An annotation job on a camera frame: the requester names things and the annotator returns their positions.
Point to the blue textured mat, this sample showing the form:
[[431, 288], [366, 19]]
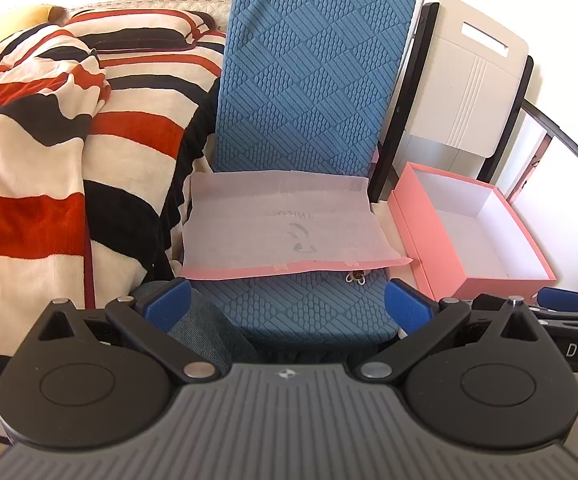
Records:
[[309, 85]]

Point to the pink cloth bag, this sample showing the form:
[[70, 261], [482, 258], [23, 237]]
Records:
[[279, 220]]

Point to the yellow pillow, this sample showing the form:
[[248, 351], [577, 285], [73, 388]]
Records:
[[14, 19]]

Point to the black curved rod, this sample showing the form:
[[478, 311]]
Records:
[[569, 132]]

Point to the red black striped blanket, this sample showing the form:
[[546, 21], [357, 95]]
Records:
[[34, 170]]

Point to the red black striped pillow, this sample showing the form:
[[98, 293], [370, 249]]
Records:
[[139, 30]]

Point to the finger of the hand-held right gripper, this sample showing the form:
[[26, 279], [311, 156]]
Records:
[[566, 298], [576, 320]]

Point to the white folding chair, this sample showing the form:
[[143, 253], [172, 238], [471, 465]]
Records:
[[469, 85]]

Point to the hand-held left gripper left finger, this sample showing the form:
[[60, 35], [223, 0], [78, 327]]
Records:
[[169, 301]]

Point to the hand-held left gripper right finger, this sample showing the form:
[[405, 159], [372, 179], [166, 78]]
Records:
[[405, 304]]

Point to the pink cardboard box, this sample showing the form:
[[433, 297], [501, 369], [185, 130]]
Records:
[[419, 230]]

